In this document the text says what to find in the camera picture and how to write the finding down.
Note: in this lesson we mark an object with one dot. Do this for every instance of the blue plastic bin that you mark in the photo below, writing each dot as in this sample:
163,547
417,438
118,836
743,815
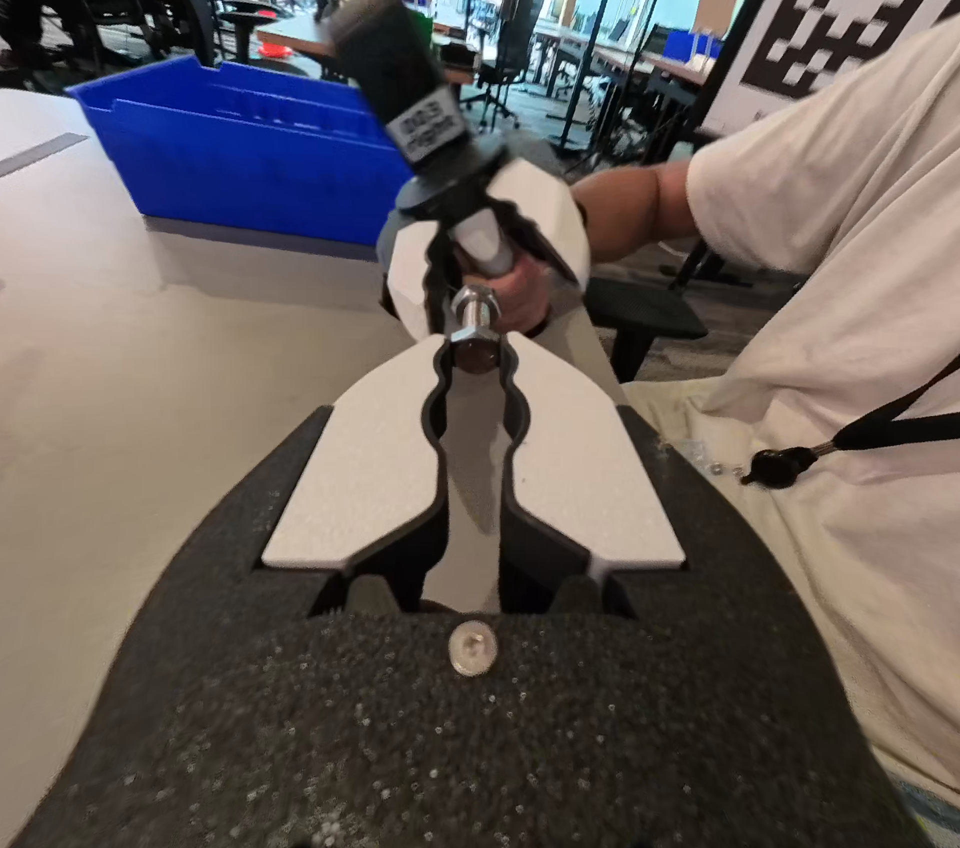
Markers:
225,165

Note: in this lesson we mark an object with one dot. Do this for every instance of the long wooden table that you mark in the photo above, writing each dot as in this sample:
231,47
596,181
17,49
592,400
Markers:
300,34

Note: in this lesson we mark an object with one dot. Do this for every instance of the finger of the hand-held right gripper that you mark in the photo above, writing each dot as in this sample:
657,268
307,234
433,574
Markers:
547,210
409,285

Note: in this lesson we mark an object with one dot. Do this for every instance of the person's right hand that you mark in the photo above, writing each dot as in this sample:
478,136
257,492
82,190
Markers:
521,297

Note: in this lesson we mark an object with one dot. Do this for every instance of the person's right forearm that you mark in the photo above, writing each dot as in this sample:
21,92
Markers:
637,210

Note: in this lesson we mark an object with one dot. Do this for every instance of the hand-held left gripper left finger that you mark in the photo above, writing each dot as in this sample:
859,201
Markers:
352,473

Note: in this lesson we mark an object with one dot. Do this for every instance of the framed marker sign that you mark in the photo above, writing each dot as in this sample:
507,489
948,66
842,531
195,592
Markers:
847,15

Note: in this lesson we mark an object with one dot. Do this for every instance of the steel hex nut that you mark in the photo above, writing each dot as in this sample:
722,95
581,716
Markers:
474,351

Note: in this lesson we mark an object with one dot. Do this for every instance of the person in white shirt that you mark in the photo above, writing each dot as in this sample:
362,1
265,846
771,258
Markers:
825,300

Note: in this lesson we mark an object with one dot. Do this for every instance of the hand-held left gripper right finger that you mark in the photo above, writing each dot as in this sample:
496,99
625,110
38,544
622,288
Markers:
600,480

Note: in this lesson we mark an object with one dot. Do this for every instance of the black boom stand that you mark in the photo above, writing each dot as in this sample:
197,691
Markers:
600,15

